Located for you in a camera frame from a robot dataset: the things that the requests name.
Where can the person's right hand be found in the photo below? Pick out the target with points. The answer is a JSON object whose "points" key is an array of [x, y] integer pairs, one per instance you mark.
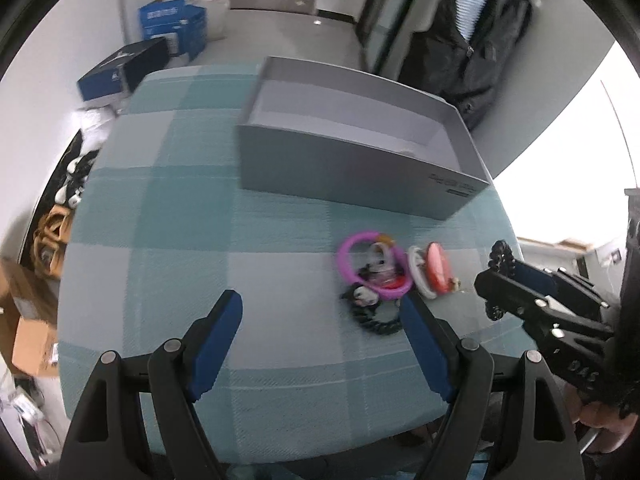
{"points": [[602, 425]]}

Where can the white sneakers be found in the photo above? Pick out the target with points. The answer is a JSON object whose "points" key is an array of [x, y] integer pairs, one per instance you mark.
{"points": [[75, 180]]}

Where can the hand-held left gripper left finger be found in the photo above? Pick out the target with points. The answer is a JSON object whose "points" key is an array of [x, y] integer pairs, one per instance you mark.
{"points": [[220, 342]]}

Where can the dark door frame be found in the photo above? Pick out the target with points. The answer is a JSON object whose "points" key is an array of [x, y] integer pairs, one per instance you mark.
{"points": [[385, 10]]}

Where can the blue striped cloth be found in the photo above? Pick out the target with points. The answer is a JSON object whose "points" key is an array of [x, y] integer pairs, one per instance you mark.
{"points": [[470, 7]]}

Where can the dark blue shoe box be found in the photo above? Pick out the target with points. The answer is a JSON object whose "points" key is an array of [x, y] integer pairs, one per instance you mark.
{"points": [[115, 72]]}

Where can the brown sandals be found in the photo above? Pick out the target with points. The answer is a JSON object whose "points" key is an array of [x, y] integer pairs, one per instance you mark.
{"points": [[50, 235]]}

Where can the teal checkered tablecloth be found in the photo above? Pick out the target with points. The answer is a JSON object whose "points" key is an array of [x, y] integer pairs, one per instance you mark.
{"points": [[165, 220]]}

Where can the blue cardboard box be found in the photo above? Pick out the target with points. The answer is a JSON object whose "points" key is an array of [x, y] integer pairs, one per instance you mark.
{"points": [[170, 22]]}

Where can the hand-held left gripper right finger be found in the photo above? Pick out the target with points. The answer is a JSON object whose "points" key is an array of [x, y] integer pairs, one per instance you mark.
{"points": [[425, 347]]}

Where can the dark grey backpack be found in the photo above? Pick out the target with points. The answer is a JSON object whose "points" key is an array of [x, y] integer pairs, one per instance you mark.
{"points": [[480, 70]]}

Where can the grey cardboard box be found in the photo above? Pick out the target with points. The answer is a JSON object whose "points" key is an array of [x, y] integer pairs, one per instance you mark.
{"points": [[340, 170]]}

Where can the brown cardboard box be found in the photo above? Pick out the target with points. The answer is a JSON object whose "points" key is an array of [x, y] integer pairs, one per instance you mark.
{"points": [[27, 330]]}

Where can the red round compact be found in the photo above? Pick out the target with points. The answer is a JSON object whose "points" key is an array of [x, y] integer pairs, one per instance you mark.
{"points": [[439, 267]]}

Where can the white round compact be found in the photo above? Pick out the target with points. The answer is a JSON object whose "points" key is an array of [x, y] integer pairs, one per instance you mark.
{"points": [[415, 270]]}

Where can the small yellow charm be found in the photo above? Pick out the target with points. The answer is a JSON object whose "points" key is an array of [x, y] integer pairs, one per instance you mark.
{"points": [[454, 285]]}

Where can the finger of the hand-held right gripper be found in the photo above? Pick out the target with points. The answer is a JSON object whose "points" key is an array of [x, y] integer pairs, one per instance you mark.
{"points": [[536, 280], [505, 292]]}

